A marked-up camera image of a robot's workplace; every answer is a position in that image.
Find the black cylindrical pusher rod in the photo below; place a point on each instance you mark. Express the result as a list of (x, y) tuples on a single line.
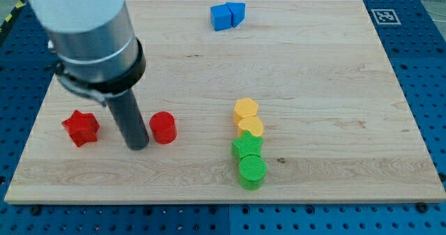
[(125, 110)]

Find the red cylinder block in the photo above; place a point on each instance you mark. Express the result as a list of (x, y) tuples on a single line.
[(163, 127)]

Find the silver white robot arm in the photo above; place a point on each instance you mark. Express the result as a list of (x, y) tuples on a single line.
[(99, 57)]

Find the yellow hexagon block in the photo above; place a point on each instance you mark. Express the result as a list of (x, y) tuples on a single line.
[(243, 108)]

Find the red star block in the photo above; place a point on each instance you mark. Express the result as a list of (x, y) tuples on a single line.
[(81, 127)]

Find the wooden board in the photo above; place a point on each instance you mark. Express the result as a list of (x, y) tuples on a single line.
[(337, 126)]

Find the green star block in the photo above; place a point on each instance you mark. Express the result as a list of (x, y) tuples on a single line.
[(246, 145)]

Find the yellow heart block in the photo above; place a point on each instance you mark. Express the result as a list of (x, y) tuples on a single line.
[(252, 124)]

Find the blue cube block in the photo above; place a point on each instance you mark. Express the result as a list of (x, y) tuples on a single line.
[(220, 17)]

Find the green cylinder block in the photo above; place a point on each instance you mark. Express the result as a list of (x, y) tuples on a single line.
[(251, 172)]

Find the blue pentagon block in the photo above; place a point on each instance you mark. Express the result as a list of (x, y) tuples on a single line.
[(237, 10)]

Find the white fiducial marker tag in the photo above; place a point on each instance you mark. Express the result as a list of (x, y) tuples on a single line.
[(385, 16)]

